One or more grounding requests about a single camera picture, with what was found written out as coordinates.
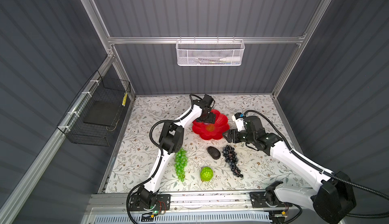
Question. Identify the green custard apple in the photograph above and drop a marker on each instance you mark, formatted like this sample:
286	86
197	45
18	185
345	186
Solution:
206	174

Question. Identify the yellow tag on basket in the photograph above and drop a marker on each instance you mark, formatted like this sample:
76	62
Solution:
124	99

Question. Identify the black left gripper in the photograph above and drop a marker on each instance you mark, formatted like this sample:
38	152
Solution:
210	119

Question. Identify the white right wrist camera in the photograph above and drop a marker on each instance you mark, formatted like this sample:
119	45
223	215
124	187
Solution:
238	119

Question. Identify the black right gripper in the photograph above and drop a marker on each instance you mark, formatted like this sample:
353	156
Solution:
234	139

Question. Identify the red flower-shaped fruit bowl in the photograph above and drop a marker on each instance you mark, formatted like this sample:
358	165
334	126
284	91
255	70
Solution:
212	131

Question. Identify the black pad in basket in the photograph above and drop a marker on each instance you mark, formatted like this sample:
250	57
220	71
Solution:
101	113

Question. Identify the black wire basket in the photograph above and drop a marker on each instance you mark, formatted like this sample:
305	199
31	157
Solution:
105	89

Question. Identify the green grape bunch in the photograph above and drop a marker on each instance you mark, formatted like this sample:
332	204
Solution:
180	164

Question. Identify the white marker in basket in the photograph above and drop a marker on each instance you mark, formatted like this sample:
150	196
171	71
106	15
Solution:
231	59

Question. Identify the dark purple grape bunch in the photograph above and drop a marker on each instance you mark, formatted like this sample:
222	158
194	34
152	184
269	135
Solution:
231	158

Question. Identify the black avocado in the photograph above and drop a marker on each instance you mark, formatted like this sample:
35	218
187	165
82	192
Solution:
214	153

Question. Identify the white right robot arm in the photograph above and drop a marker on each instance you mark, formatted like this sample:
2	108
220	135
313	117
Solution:
330	198

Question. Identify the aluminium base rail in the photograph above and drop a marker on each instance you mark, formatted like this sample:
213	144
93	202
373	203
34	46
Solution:
209	207

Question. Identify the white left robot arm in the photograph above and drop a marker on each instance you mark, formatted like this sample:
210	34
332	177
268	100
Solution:
168	136

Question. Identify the white wire mesh basket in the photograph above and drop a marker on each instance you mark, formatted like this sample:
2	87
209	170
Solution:
208	52

